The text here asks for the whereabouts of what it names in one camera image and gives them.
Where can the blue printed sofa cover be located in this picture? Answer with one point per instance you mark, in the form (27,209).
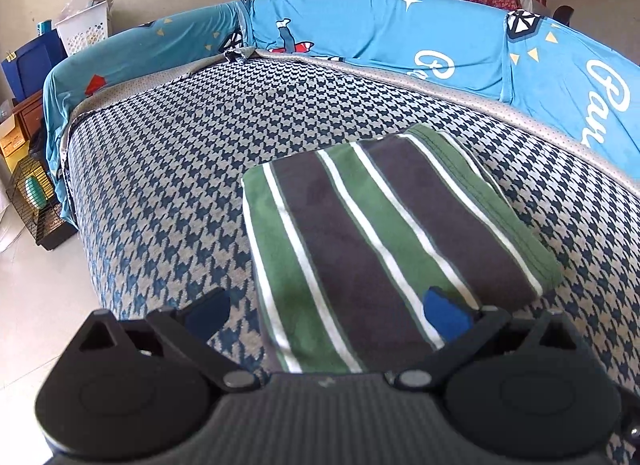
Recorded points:
(350,25)

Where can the yellow cardboard box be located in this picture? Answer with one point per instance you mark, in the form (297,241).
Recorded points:
(12,145)

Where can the green brown striped t-shirt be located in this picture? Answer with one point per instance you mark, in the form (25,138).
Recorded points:
(375,225)

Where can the blue storage box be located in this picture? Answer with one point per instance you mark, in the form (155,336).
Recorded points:
(32,65)

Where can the white laundry basket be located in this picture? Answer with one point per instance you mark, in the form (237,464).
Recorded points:
(82,32)

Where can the wooden cabinet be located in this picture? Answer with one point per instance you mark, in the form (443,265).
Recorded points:
(30,115)

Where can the dark chair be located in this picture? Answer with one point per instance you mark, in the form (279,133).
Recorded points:
(564,14)

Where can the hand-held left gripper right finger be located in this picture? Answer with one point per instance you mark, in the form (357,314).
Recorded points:
(447,312)

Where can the clear plastic bag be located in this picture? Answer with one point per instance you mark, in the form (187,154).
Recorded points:
(82,0)

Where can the houndstooth sofa seat cover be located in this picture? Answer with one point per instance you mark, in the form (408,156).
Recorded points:
(175,155)

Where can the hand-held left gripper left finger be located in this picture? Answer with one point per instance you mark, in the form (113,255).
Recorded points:
(210,312)

